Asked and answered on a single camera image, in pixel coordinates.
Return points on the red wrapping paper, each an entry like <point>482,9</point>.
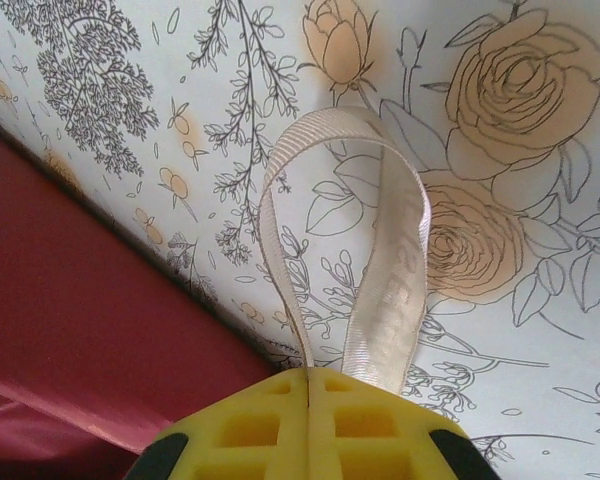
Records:
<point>80,300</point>

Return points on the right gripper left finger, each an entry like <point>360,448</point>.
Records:
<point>292,430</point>

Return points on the beige ribbon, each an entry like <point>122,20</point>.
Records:
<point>395,280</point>

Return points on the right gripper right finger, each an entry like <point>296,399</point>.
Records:
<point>325,440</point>

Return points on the floral table cover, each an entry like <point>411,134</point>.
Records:
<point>430,75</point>

